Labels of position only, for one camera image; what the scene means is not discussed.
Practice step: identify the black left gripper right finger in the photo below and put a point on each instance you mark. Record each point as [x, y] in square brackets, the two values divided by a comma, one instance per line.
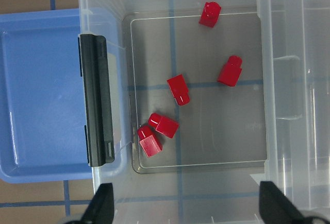
[275, 207]

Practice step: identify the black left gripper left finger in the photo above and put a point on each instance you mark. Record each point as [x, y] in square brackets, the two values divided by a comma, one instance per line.
[101, 208]

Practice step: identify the red block from tray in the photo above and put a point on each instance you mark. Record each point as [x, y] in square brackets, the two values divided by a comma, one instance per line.
[179, 89]

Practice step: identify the clear plastic box lid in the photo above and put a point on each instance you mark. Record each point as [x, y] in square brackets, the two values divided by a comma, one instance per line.
[295, 57]

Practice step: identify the clear plastic storage box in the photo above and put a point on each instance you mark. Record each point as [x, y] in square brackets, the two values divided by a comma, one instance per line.
[210, 171]

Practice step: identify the red block near latch lower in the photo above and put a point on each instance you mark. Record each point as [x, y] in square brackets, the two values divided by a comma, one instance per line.
[149, 141]

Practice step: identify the red block latch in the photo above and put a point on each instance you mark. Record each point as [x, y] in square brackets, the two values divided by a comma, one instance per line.
[149, 141]
[163, 125]

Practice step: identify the blue plastic tray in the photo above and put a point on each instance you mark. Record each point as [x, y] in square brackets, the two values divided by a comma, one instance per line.
[43, 114]

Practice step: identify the red block middle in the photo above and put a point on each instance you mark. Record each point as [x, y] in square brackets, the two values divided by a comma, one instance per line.
[230, 71]

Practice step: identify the red block far corner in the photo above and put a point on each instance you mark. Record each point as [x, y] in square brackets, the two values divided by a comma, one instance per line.
[210, 14]

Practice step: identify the black box latch handle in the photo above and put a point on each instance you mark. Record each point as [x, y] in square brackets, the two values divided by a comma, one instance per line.
[94, 70]

